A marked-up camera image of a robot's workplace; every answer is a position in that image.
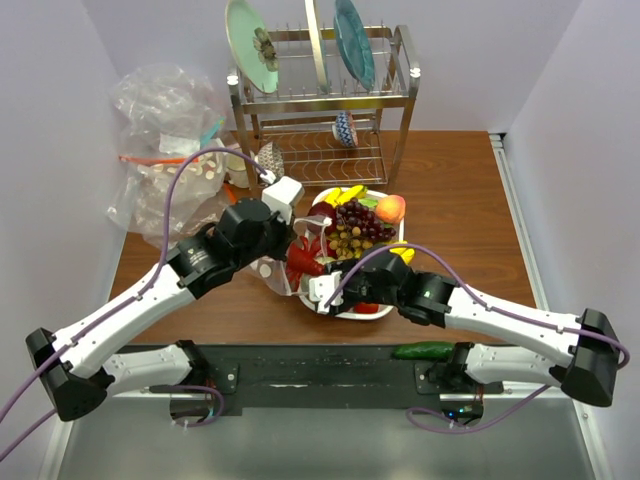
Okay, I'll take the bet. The red plastic lobster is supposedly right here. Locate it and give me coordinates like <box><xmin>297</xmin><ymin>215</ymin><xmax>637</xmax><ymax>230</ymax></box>
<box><xmin>285</xmin><ymin>236</ymin><xmax>327</xmax><ymax>293</ymax></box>

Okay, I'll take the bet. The clear polka dot zip bag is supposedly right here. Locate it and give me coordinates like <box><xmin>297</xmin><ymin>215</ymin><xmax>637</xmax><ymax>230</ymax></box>
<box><xmin>245</xmin><ymin>217</ymin><xmax>328</xmax><ymax>296</ymax></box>

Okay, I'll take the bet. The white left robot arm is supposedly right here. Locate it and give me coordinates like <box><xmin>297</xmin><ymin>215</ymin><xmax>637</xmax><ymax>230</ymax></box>
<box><xmin>26</xmin><ymin>197</ymin><xmax>296</xmax><ymax>421</ymax></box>

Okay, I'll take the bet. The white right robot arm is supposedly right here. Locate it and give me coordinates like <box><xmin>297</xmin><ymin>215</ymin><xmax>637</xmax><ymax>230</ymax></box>
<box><xmin>309</xmin><ymin>246</ymin><xmax>630</xmax><ymax>407</ymax></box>

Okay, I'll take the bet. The large yellow banana bunch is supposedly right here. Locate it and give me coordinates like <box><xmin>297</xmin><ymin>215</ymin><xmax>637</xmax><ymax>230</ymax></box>
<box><xmin>390</xmin><ymin>240</ymin><xmax>416</xmax><ymax>265</ymax></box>

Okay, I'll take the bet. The small red apple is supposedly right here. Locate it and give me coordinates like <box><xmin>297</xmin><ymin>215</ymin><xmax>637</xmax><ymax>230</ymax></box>
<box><xmin>353</xmin><ymin>302</ymin><xmax>379</xmax><ymax>315</ymax></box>

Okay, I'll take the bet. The cream ceramic cup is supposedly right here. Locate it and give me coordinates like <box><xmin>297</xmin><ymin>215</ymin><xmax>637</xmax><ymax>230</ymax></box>
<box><xmin>226</xmin><ymin>154</ymin><xmax>250</xmax><ymax>189</ymax></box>

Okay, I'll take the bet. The orange peach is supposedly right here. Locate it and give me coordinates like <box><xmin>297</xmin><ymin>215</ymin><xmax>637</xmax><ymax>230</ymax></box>
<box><xmin>375</xmin><ymin>195</ymin><xmax>406</xmax><ymax>224</ymax></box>

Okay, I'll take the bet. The purple grape bunch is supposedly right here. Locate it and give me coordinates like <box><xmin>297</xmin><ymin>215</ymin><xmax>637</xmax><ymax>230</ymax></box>
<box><xmin>335</xmin><ymin>199</ymin><xmax>397</xmax><ymax>245</ymax></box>

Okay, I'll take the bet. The dark red apple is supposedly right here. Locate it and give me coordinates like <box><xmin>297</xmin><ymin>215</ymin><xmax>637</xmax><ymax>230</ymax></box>
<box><xmin>307</xmin><ymin>201</ymin><xmax>337</xmax><ymax>235</ymax></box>

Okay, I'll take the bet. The grey patterned bowl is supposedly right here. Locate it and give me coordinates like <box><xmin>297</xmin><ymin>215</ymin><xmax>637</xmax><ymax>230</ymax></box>
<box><xmin>256</xmin><ymin>142</ymin><xmax>285</xmax><ymax>178</ymax></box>

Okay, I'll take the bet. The green cucumber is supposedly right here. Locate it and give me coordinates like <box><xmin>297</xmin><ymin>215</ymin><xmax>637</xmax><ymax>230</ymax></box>
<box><xmin>392</xmin><ymin>341</ymin><xmax>455</xmax><ymax>360</ymax></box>

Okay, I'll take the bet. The white perforated fruit tray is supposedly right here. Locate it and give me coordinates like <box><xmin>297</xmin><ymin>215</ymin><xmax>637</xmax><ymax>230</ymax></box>
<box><xmin>297</xmin><ymin>187</ymin><xmax>405</xmax><ymax>322</ymax></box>

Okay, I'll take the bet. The small yellow banana bunch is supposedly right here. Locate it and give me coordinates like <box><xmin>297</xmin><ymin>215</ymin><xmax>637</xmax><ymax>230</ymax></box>
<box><xmin>323</xmin><ymin>185</ymin><xmax>368</xmax><ymax>206</ymax></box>

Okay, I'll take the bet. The steel dish rack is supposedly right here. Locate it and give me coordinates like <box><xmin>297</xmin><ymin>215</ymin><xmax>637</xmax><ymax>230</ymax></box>
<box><xmin>227</xmin><ymin>25</ymin><xmax>421</xmax><ymax>191</ymax></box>

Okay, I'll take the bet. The pile of clear plastic bags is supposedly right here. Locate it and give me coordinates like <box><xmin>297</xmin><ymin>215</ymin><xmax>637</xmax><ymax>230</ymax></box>
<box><xmin>107</xmin><ymin>64</ymin><xmax>236</xmax><ymax>248</ymax></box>

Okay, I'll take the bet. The mint green flower plate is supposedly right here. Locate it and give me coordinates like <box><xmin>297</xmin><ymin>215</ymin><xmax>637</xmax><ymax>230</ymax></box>
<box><xmin>225</xmin><ymin>1</ymin><xmax>279</xmax><ymax>94</ymax></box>

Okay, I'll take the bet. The beige rimmed plate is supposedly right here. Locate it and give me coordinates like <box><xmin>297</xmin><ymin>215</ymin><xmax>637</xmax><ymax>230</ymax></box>
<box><xmin>305</xmin><ymin>0</ymin><xmax>330</xmax><ymax>94</ymax></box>

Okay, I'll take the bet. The teal blue plate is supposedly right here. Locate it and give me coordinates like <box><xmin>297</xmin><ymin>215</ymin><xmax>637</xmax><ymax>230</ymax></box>
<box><xmin>333</xmin><ymin>0</ymin><xmax>375</xmax><ymax>92</ymax></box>

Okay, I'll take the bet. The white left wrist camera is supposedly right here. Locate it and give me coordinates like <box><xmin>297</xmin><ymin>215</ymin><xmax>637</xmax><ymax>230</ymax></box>
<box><xmin>260</xmin><ymin>170</ymin><xmax>304</xmax><ymax>225</ymax></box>

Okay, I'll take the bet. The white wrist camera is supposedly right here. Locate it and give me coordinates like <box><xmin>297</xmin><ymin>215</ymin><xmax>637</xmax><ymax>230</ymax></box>
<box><xmin>260</xmin><ymin>170</ymin><xmax>304</xmax><ymax>225</ymax></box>
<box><xmin>308</xmin><ymin>271</ymin><xmax>343</xmax><ymax>315</ymax></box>

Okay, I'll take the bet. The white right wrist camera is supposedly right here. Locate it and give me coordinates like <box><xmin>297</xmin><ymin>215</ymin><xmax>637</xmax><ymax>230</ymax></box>
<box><xmin>308</xmin><ymin>271</ymin><xmax>343</xmax><ymax>315</ymax></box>

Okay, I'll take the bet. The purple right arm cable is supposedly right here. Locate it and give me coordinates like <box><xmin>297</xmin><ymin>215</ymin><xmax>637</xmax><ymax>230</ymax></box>
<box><xmin>324</xmin><ymin>242</ymin><xmax>631</xmax><ymax>435</ymax></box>

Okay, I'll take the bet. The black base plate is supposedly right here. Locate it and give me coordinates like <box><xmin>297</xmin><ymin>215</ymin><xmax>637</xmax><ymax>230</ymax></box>
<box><xmin>201</xmin><ymin>345</ymin><xmax>503</xmax><ymax>418</ymax></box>

